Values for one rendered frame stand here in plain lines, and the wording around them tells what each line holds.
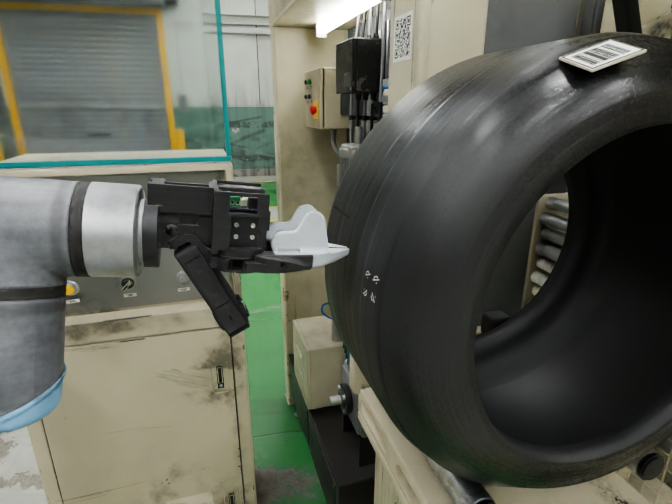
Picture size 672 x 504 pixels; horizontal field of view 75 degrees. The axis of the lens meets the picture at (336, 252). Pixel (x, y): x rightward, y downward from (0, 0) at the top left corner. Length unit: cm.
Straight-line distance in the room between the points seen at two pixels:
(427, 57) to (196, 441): 114
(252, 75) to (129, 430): 868
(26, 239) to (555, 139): 47
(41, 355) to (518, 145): 46
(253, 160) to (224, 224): 915
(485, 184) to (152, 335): 99
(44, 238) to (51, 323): 8
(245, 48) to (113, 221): 927
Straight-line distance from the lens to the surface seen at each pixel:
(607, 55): 50
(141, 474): 147
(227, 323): 48
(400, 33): 88
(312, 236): 46
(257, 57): 968
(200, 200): 44
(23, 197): 45
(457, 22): 85
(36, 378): 47
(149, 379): 129
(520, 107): 46
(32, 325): 46
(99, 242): 43
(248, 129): 953
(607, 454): 70
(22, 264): 45
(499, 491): 85
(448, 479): 69
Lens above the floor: 139
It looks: 18 degrees down
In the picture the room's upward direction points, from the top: straight up
